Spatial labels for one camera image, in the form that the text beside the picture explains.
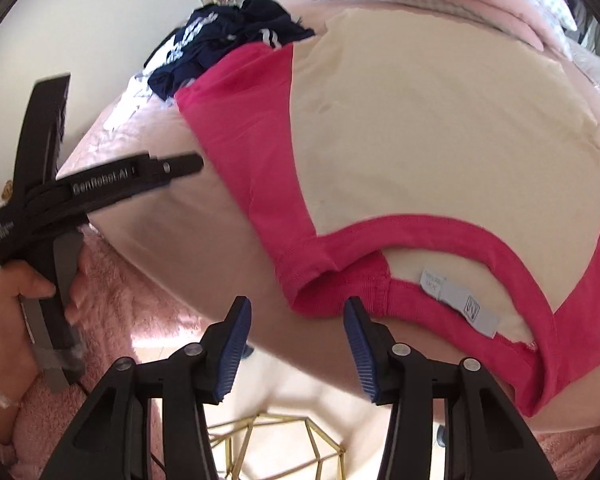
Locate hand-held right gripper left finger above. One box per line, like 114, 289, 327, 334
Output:
39, 296, 253, 480

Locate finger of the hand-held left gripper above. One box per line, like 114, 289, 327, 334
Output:
131, 152, 204, 189

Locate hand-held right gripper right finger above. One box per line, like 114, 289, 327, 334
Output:
343, 296, 561, 480

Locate pink and cream shirt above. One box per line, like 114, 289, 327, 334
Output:
175, 7, 600, 418

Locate navy striped clothes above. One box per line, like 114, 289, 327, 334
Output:
147, 0, 316, 101

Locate person's left hand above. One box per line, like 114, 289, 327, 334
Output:
0, 260, 58, 388

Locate pink bed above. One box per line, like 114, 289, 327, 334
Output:
55, 0, 600, 436

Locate light printed cloth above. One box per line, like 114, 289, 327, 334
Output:
102, 72, 153, 131

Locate pink fluffy robe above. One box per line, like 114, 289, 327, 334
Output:
0, 230, 600, 480

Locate gold wire basket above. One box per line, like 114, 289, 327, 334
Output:
205, 410, 351, 480

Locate bead bracelet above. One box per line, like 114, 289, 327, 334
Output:
0, 365, 23, 408

